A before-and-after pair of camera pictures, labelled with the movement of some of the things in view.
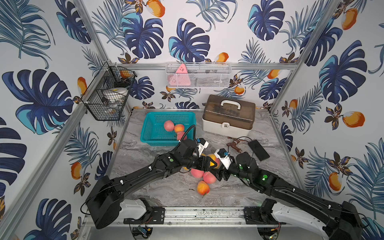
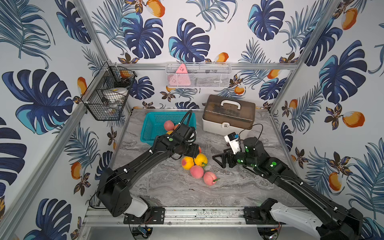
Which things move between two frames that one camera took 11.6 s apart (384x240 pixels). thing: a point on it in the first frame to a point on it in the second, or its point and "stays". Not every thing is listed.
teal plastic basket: x=153 y=133 stays
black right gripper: x=218 y=173 to x=229 y=156
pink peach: x=209 y=177 stays
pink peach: x=169 y=125 stays
